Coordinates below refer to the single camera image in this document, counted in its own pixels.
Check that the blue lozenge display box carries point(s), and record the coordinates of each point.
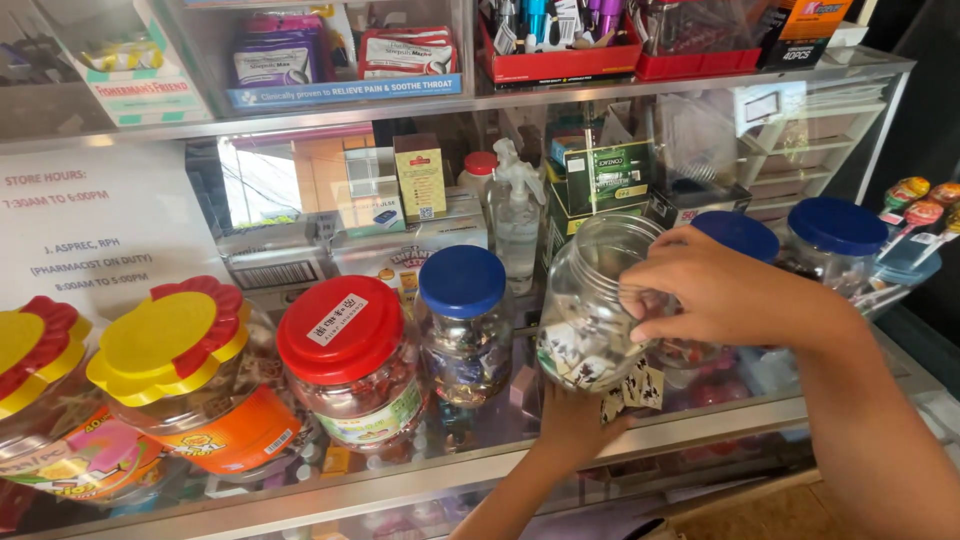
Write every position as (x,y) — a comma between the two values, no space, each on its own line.
(337,64)

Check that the glass display counter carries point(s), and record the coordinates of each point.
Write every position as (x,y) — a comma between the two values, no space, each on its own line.
(465,469)

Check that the white blue device box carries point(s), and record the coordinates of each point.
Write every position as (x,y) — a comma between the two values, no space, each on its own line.
(371,210)

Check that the green printed box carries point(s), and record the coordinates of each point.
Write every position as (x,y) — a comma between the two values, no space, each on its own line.
(607,176)

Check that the green red wrapped lollipop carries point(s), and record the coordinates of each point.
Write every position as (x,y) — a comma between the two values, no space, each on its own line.
(904,192)

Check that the flower lid jar, orange label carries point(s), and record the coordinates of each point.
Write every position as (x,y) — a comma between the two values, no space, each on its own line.
(187,375)

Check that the white green lozenge box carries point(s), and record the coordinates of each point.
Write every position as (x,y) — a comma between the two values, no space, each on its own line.
(135,82)

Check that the red lid jelly jar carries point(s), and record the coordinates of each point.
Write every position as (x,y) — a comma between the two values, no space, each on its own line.
(345,352)

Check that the blue lid jar, red candies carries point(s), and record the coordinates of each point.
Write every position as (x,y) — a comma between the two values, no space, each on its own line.
(739,234)

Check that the person's left hand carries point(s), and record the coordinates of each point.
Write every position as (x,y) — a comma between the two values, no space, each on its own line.
(574,431)

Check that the flower lid jar, pink label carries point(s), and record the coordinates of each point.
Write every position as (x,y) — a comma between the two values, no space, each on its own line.
(52,435)

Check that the black white box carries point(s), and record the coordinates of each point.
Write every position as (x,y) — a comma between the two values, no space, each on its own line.
(697,206)

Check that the black orange box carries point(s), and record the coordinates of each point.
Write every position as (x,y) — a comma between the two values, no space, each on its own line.
(802,34)

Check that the black white sachet strip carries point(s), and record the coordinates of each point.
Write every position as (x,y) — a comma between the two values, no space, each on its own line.
(637,390)

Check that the white barcode box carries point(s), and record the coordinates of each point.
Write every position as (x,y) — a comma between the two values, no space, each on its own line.
(274,270)

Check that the small pink box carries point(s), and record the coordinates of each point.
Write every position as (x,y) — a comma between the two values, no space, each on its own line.
(523,388)

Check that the blue lid jar, dark candies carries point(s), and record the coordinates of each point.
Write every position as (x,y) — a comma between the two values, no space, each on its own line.
(836,232)

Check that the clear plastic jar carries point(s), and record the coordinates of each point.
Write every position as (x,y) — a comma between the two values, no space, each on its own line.
(585,292)

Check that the orange wrapped lollipop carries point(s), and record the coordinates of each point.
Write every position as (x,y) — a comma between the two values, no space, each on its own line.
(945,193)

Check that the blue lid jar, foil candies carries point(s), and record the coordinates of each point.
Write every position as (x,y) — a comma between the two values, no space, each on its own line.
(463,330)

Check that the clear plastic bag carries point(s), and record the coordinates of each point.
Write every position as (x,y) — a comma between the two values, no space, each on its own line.
(694,139)

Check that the red tray of pens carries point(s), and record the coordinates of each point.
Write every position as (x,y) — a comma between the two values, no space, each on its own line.
(555,45)

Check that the small white box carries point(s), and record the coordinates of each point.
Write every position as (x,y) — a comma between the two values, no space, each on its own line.
(849,34)

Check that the white cartoon print box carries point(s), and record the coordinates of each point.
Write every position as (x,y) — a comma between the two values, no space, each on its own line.
(390,259)

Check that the red yellow wrapped lollipop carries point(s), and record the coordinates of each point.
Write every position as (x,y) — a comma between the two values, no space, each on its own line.
(921,214)

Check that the blue lollipop stand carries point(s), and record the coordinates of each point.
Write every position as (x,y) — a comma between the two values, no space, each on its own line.
(904,270)

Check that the white plastic drawer unit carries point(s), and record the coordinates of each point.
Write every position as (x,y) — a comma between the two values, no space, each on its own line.
(810,150)

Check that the dark green yellow box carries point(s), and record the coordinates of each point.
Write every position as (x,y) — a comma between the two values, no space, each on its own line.
(562,221)

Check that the red tray, clear packets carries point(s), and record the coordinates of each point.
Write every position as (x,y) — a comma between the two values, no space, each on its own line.
(694,45)

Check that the tan brown carton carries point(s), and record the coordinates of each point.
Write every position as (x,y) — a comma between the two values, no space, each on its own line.
(420,178)

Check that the black white candy sachets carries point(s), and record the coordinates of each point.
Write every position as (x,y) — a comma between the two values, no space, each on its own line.
(577,360)

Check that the person's right hand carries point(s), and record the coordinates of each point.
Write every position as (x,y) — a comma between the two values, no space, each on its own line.
(735,300)

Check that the white paper sign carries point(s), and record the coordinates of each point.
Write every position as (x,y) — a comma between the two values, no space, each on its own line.
(90,225)

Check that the white bottle, red cap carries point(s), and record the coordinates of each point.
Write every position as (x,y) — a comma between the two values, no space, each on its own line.
(477,174)

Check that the clear spray bottle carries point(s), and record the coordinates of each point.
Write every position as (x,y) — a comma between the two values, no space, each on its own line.
(516,217)

